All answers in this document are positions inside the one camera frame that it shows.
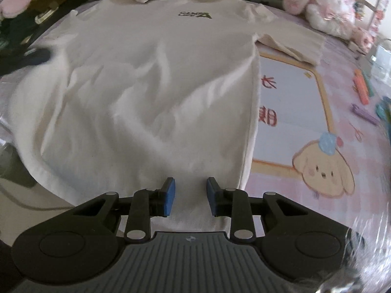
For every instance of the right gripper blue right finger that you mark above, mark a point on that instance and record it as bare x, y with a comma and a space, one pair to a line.
234, 204

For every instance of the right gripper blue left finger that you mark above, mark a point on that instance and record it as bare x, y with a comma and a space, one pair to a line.
147, 204

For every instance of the cream white t-shirt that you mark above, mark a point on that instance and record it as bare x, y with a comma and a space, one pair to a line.
137, 91

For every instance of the pink checkered desk mat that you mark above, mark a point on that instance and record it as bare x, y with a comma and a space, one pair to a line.
309, 147

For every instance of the purple pen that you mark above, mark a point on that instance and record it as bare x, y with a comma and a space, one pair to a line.
362, 113

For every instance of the small pink plush toy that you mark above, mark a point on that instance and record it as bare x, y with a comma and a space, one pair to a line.
363, 39

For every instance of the white pink plush bunny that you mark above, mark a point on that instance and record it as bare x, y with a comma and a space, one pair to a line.
333, 17

